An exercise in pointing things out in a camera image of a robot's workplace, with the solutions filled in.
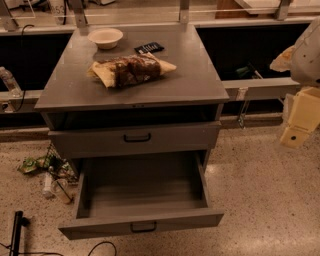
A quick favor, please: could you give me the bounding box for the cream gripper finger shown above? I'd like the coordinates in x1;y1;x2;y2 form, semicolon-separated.
280;127;310;149
270;46;295;72

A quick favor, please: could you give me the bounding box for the brown chip bag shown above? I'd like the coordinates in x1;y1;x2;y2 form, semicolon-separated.
87;53;176;88

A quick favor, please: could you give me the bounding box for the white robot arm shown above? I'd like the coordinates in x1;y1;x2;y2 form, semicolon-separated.
270;17;320;148

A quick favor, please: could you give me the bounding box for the closed grey upper drawer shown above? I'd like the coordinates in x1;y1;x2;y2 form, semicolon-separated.
49;122;220;159

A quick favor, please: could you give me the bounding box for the grey drawer cabinet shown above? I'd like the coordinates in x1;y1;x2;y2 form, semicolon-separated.
34;23;230;174

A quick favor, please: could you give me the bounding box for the open grey lower drawer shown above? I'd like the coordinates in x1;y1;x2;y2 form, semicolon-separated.
59;152;224;240

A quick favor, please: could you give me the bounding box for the black snack packet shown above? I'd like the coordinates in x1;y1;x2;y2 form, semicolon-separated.
134;42;164;54

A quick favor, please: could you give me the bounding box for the white paper bowl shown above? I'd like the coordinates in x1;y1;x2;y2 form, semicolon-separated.
88;28;123;50

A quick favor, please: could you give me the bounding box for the clear cup on floor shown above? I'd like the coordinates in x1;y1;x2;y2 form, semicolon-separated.
51;179;72;204

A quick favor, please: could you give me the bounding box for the plastic bottle on floor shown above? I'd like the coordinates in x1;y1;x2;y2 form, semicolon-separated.
42;170;53;199

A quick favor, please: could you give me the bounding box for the clear plastic bottle on left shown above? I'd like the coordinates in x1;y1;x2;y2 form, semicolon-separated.
0;67;22;98

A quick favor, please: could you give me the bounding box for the black stand on floor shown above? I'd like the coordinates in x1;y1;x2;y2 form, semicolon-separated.
9;211;30;256

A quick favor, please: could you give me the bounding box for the green object behind rail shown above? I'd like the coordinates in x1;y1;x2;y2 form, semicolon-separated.
235;66;254;79

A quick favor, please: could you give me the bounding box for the black cable on floor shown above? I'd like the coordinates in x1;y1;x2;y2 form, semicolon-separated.
0;241;118;256

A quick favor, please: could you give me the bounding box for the grey metal rail frame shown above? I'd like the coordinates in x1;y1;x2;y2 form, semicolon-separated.
0;0;320;114

